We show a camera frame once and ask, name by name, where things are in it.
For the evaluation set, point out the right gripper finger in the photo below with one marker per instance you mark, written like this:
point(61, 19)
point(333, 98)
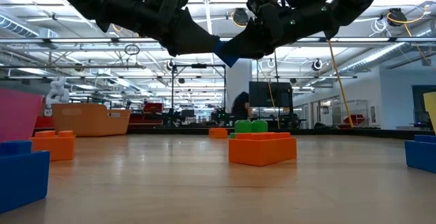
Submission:
point(255, 42)

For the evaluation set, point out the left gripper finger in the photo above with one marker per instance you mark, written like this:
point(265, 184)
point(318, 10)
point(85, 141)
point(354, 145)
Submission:
point(194, 36)

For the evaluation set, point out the blue toy building block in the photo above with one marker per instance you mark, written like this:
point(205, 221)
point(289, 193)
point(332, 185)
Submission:
point(422, 156)
point(226, 58)
point(20, 179)

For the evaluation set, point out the green toy building block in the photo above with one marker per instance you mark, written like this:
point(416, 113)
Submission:
point(250, 126)

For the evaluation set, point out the orange toy building block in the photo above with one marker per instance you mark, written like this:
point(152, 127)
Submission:
point(218, 133)
point(262, 152)
point(54, 147)

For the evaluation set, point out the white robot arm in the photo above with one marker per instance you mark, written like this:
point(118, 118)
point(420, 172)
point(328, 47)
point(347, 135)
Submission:
point(57, 93)

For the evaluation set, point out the white building column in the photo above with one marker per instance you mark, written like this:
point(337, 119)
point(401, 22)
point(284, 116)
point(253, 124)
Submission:
point(238, 88)

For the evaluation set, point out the black monitor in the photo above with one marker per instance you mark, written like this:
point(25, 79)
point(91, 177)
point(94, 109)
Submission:
point(269, 94)

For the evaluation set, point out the long ceiling light fixture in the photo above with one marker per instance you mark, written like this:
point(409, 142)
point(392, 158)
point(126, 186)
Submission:
point(85, 40)

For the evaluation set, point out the person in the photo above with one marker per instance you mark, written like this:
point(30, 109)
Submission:
point(242, 106)

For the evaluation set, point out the red storage bin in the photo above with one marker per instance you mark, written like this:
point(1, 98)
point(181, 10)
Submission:
point(153, 107)
point(44, 122)

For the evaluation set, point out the teal door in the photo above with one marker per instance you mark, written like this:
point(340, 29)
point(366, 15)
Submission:
point(420, 105)

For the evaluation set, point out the pink translucent plastic tray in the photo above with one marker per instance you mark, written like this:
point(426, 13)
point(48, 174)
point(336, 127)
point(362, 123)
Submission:
point(17, 115)

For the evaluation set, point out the black metal frame rig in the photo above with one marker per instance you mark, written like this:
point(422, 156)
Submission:
point(199, 66)

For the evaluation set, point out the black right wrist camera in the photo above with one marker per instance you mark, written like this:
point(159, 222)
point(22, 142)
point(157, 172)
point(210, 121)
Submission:
point(264, 4)

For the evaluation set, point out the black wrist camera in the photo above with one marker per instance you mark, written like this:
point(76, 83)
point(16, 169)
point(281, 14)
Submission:
point(175, 2)
point(264, 4)

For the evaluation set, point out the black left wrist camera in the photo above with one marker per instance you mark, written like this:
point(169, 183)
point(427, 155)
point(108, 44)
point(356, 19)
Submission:
point(175, 2)

